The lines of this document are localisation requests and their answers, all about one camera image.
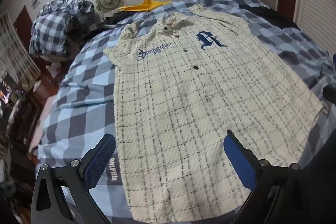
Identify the window with white grille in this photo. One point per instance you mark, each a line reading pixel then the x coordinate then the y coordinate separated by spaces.
pixel 13 56

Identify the blue checkered bed sheet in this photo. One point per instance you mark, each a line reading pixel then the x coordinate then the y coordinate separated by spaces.
pixel 86 98

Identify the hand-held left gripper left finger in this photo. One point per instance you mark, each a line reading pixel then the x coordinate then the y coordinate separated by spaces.
pixel 101 158

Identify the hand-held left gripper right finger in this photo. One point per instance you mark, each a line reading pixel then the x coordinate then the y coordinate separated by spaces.
pixel 240 161

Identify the white plastic bag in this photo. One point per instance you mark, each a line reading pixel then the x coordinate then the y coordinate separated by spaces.
pixel 53 69

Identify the yellow cloth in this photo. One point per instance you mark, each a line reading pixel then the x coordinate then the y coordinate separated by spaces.
pixel 147 5

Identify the dark cloth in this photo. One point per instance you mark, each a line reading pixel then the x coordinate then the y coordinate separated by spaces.
pixel 113 19
pixel 275 16

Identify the wall switch plate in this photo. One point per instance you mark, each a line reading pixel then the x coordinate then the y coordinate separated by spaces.
pixel 35 1

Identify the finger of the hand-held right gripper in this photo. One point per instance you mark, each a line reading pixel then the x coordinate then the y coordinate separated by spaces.
pixel 330 96
pixel 334 61

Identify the cream plaid button shirt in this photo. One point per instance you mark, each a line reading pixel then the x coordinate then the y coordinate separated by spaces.
pixel 183 95

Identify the crumpled checkered quilt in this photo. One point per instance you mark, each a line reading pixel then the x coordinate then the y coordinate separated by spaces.
pixel 52 24

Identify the cluttered dark shelf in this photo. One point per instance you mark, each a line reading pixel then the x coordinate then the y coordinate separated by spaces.
pixel 18 121

